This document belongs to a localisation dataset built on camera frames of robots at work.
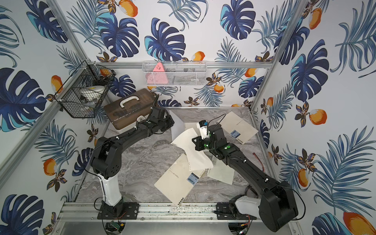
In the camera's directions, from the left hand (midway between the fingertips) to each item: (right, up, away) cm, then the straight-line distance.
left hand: (175, 118), depth 93 cm
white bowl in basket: (-44, +13, -13) cm, 47 cm away
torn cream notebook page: (+14, -24, -9) cm, 29 cm away
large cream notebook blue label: (+2, -37, -8) cm, 38 cm away
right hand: (+11, -12, -12) cm, 20 cm away
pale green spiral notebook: (+28, -33, -5) cm, 43 cm away
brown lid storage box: (-32, +2, -2) cm, 32 cm away
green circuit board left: (-27, -53, -21) cm, 64 cm away
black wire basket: (-54, +27, -3) cm, 60 cm away
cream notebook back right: (+45, -7, +16) cm, 49 cm away
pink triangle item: (-10, +25, -3) cm, 27 cm away
